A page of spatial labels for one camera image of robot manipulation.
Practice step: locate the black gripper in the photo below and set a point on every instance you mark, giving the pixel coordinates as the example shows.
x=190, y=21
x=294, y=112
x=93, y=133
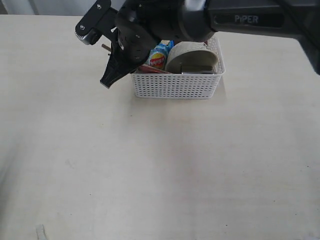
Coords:
x=136, y=37

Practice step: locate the wooden chopstick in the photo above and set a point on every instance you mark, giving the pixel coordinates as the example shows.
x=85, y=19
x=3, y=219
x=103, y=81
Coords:
x=107, y=48

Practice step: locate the dark red wooden spoon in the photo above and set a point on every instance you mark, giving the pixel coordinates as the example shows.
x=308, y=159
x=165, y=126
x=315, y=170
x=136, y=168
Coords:
x=151, y=70

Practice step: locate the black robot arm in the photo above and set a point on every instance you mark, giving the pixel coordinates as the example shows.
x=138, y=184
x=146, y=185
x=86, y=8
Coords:
x=199, y=20

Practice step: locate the white perforated plastic basket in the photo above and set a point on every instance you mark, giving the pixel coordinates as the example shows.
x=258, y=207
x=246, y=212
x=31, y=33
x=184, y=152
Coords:
x=181, y=86

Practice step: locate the blue chips bag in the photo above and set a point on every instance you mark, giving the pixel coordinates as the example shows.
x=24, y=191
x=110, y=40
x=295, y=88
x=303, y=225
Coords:
x=158, y=55

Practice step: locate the metal cup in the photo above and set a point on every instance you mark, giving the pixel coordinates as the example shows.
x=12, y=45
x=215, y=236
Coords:
x=197, y=70

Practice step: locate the grey ceramic bowl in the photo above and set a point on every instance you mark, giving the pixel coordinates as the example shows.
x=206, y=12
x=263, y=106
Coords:
x=189, y=54

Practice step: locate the tape piece on table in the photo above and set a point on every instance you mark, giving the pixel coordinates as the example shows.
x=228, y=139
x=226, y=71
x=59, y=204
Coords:
x=40, y=232

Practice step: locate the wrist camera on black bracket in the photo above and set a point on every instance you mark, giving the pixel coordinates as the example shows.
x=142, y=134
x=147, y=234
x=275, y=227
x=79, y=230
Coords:
x=97, y=22

